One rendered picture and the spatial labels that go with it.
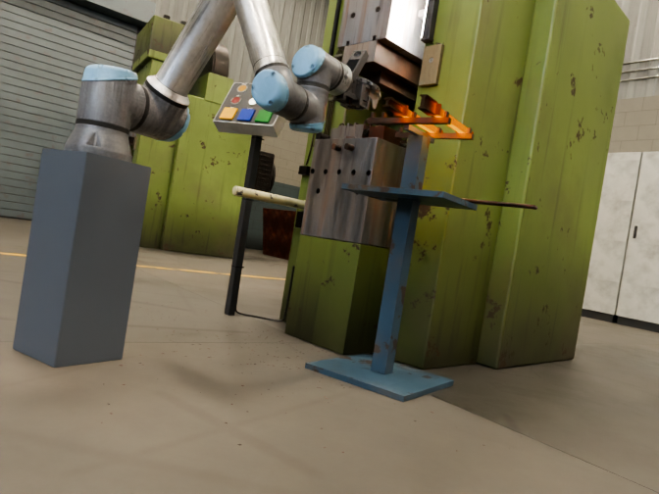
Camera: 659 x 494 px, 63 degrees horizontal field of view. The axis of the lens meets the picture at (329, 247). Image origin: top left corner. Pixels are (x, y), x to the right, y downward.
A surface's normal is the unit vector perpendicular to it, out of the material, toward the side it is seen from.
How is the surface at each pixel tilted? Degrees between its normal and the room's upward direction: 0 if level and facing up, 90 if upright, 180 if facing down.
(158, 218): 90
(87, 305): 90
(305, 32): 90
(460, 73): 90
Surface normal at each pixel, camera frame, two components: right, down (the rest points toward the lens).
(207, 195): 0.51, 0.09
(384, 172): 0.70, 0.12
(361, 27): -0.70, -0.10
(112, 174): 0.84, 0.15
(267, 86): -0.50, 0.00
